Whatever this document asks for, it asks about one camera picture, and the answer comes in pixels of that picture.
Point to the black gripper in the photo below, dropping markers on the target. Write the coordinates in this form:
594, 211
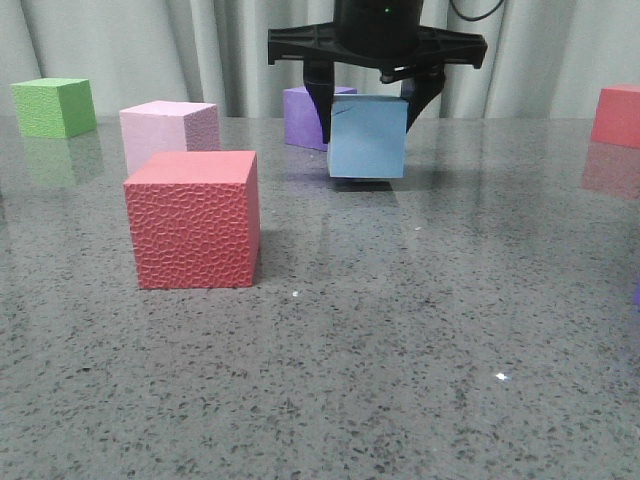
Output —
382, 35

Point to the light blue cracked cube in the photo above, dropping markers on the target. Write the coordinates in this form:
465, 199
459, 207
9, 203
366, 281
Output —
368, 137

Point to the purple foam cube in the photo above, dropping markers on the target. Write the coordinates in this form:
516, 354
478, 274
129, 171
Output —
302, 127

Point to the grey-green curtain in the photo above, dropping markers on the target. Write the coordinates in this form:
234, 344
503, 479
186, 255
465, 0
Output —
545, 59

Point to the pink foam cube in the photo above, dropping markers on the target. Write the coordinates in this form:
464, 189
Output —
160, 126

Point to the large red textured cube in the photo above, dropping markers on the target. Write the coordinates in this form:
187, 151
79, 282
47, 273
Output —
195, 220

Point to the red cube at right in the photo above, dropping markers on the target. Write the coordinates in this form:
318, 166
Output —
617, 116

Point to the green foam cube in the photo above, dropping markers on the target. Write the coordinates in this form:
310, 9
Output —
57, 108

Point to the purple cube at right edge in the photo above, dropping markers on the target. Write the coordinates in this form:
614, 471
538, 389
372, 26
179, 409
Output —
636, 297

